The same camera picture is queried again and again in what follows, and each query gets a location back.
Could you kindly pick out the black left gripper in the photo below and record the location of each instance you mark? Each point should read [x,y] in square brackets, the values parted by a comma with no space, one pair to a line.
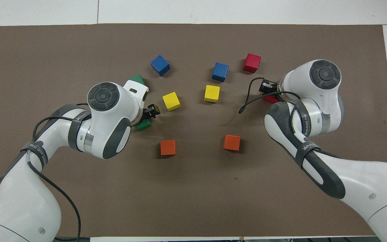
[146,113]

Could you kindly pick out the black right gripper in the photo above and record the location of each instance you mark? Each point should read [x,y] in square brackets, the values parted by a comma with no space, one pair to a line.
[268,88]

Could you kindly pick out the red wooden cube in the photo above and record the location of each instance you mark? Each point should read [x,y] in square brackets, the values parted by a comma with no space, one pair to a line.
[270,99]
[251,63]

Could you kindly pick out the green wooden cube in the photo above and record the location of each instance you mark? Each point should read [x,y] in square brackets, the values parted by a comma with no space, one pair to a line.
[143,125]
[136,80]

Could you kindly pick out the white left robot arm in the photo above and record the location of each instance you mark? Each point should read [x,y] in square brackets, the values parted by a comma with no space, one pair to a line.
[18,201]

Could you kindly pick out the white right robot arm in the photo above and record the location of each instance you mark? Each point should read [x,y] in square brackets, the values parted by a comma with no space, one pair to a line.
[364,181]

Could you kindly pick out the yellow wooden cube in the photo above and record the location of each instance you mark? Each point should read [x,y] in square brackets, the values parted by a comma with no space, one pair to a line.
[212,93]
[171,101]

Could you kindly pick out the orange wooden cube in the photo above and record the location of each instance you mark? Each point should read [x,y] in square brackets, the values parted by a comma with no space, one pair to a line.
[231,142]
[168,147]

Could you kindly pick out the blue wooden cube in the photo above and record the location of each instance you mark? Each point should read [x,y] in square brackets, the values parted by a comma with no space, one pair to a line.
[160,65]
[220,72]

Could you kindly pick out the brown table mat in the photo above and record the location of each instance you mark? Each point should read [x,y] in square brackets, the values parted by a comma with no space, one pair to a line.
[197,188]

